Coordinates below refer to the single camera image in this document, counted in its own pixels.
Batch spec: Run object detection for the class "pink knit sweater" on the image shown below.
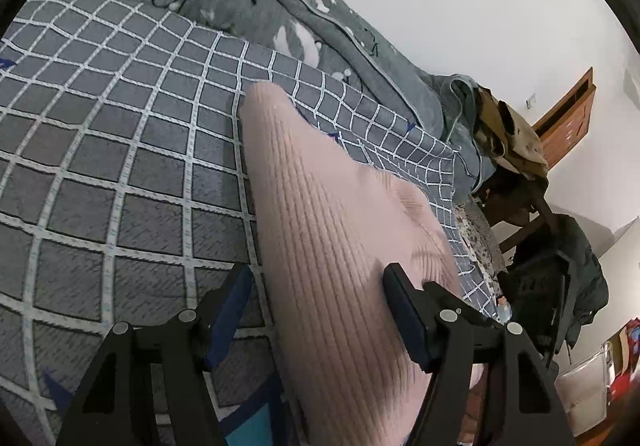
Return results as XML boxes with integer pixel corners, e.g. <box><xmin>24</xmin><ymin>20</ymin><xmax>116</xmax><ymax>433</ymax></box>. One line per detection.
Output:
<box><xmin>239</xmin><ymin>82</ymin><xmax>488</xmax><ymax>446</ymax></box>

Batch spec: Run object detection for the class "brown clothing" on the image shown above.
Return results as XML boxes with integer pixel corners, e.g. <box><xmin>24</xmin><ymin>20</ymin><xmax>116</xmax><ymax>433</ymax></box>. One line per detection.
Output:
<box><xmin>472</xmin><ymin>86</ymin><xmax>551</xmax><ymax>179</ymax></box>

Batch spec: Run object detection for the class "clear plastic box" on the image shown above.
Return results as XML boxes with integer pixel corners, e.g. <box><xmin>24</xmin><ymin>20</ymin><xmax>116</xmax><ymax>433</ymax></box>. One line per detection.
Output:
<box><xmin>555</xmin><ymin>341</ymin><xmax>617</xmax><ymax>438</ymax></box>

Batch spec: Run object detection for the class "grey checked bed sheet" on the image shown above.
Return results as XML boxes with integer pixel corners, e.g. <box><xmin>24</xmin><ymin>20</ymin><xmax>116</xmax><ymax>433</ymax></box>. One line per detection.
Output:
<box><xmin>0</xmin><ymin>0</ymin><xmax>493</xmax><ymax>446</ymax></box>

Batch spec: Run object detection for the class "red item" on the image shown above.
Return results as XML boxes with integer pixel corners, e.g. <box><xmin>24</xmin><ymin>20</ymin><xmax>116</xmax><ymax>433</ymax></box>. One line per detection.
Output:
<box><xmin>607</xmin><ymin>318</ymin><xmax>640</xmax><ymax>399</ymax></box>

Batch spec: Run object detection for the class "teal cloth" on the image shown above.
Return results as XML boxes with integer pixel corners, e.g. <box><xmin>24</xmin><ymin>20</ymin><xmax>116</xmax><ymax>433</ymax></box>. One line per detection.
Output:
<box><xmin>222</xmin><ymin>413</ymin><xmax>286</xmax><ymax>446</ymax></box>

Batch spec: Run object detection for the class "floral mattress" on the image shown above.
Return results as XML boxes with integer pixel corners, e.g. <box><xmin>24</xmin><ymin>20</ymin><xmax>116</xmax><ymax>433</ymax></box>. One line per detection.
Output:
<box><xmin>452</xmin><ymin>198</ymin><xmax>506</xmax><ymax>321</ymax></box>

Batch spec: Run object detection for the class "wooden door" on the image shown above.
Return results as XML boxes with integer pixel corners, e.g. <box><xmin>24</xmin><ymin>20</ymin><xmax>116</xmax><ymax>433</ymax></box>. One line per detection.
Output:
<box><xmin>532</xmin><ymin>67</ymin><xmax>597</xmax><ymax>171</ymax></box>

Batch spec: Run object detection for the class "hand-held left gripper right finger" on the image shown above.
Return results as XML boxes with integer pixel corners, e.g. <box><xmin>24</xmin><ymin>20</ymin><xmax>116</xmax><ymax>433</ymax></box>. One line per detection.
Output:
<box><xmin>382</xmin><ymin>262</ymin><xmax>576</xmax><ymax>446</ymax></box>

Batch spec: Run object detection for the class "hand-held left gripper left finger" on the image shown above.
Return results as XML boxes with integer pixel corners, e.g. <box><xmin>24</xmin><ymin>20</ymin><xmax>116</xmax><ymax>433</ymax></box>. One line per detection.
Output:
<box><xmin>55</xmin><ymin>265</ymin><xmax>253</xmax><ymax>446</ymax></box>

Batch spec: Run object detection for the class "wooden chair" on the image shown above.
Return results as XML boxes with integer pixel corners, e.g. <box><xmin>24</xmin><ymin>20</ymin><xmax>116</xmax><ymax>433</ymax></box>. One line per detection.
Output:
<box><xmin>475</xmin><ymin>171</ymin><xmax>563</xmax><ymax>269</ymax></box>

